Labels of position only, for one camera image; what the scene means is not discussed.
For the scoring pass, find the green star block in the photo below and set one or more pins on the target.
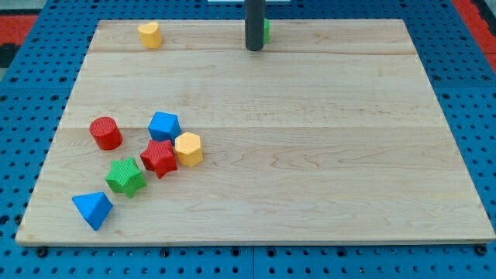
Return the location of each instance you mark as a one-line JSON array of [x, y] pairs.
[[125, 177]]

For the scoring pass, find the blue triangle block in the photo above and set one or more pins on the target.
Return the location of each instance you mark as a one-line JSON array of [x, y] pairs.
[[93, 207]]

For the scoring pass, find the red star block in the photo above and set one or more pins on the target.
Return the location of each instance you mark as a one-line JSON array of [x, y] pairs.
[[159, 157]]

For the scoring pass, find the yellow hexagon block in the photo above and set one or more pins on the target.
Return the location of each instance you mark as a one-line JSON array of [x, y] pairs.
[[188, 149]]

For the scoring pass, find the yellow heart block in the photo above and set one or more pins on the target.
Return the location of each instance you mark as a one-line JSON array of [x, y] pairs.
[[150, 35]]

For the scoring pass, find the red cylinder block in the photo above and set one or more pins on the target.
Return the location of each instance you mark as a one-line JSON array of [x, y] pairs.
[[106, 133]]

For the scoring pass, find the wooden board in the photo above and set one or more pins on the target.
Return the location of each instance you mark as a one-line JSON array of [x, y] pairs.
[[330, 135]]

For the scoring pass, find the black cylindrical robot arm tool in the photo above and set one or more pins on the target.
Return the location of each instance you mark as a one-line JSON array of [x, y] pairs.
[[254, 24]]

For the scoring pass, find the green block behind tool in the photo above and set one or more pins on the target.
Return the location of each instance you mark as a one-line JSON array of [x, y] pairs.
[[266, 32]]

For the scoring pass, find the blue cube block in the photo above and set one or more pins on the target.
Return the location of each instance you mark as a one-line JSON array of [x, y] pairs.
[[164, 126]]

